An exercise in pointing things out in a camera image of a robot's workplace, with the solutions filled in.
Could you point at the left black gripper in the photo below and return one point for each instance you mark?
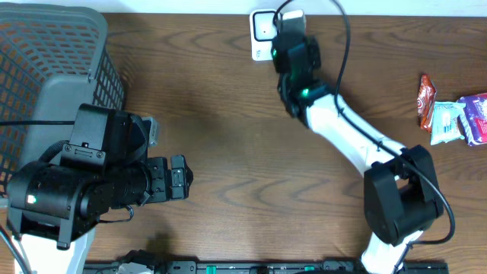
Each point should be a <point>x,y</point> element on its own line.
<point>160,181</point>

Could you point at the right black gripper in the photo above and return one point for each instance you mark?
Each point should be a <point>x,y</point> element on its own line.
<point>314,51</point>

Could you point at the red orange snack bar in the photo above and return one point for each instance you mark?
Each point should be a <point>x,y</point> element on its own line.
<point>425,102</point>

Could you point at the mint green snack packet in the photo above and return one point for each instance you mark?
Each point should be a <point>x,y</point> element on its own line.
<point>445,122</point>

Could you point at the purple noodle packet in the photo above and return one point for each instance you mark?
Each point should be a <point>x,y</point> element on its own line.
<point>474,118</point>

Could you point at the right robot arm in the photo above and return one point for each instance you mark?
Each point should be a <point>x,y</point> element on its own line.
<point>400,183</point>

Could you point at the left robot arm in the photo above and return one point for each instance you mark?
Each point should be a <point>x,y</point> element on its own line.
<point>56,202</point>

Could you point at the white barcode scanner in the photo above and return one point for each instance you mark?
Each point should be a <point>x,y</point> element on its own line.
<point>262,31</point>

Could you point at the grey plastic mesh basket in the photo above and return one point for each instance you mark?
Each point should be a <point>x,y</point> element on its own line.
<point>53,59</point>

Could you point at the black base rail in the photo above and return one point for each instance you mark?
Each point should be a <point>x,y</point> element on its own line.
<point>139,261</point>

